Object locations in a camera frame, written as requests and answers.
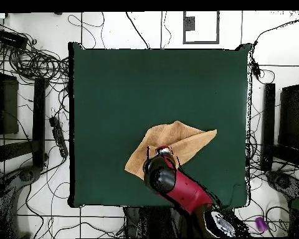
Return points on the small purple object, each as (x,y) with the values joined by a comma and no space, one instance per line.
(261,224)

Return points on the black rectangular box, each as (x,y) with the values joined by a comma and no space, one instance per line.
(10,38)

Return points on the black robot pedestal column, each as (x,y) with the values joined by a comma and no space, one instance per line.
(152,221)

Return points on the long black power strip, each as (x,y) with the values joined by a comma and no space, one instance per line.
(57,134)

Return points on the dark green table cloth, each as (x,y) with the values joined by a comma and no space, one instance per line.
(164,87)

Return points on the black metal frame stand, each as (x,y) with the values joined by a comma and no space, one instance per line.
(38,119)
(268,124)

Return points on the small dark grey box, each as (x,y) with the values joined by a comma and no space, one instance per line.
(189,23)

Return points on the grey square floor frame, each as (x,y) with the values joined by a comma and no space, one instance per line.
(200,42)

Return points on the tan terry towel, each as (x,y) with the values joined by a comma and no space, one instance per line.
(184,142)

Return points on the small black power adapter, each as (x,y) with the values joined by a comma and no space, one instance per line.
(256,69)

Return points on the grey stand base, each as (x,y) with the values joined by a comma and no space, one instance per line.
(27,174)
(284,181)

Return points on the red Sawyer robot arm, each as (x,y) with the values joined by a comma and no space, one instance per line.
(189,189)

